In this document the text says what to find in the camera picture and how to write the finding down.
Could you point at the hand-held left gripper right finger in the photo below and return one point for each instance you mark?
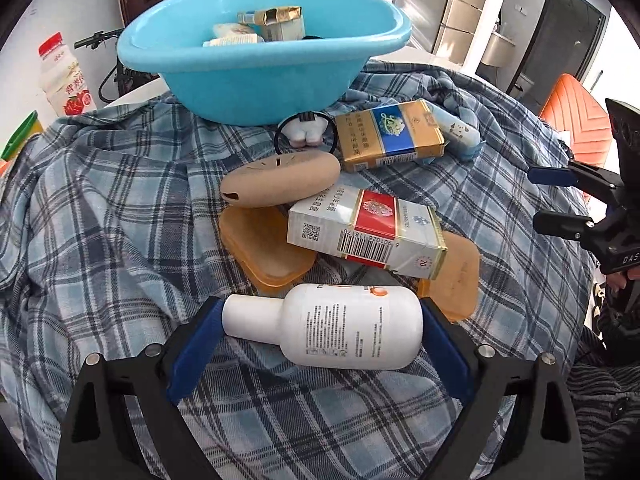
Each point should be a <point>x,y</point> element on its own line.
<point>447,355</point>

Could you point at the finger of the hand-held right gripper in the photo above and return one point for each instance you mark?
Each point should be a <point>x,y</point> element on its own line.
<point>560,222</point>
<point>550,176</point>

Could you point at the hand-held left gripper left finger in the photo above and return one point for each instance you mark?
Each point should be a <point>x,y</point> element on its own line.
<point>192,355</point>

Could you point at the white plastic bottle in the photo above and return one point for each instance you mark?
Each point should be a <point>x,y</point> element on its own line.
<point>350,325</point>

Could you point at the blue plastic basin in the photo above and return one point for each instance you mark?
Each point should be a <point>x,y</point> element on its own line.
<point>240,85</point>

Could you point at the beige green-print box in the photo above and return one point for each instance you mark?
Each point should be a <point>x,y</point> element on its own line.
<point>287,25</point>

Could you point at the person's right hand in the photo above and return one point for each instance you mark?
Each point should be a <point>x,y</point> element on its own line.
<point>632,276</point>

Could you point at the orange chair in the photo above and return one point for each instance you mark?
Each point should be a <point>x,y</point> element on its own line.
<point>575,115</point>

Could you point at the dark grey door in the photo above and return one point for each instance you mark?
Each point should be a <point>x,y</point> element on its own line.
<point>560,40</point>

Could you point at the white washbasin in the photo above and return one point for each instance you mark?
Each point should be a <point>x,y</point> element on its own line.
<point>495,50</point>

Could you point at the blue plaid cloth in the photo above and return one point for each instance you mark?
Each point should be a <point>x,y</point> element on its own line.
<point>125,220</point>

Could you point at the red white cigarette box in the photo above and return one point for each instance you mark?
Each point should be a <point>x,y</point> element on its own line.
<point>370,225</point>

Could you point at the blue gold cigarette box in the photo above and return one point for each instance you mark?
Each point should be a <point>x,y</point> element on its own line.
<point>390,130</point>

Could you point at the person's striped cardigan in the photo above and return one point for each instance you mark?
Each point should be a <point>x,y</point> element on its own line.
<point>605,420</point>

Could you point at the beige refrigerator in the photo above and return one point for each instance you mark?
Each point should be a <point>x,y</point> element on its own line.
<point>462,10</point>

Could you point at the beige oval case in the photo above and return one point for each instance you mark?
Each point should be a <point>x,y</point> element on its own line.
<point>280,180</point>

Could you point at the green yellow plastic item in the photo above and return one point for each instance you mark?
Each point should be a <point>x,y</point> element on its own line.
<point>20,135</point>

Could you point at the black electric bike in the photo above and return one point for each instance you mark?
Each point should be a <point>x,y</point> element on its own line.
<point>132,77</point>

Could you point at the red-capped milk drink bottle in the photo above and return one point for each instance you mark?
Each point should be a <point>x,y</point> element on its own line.
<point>65,80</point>

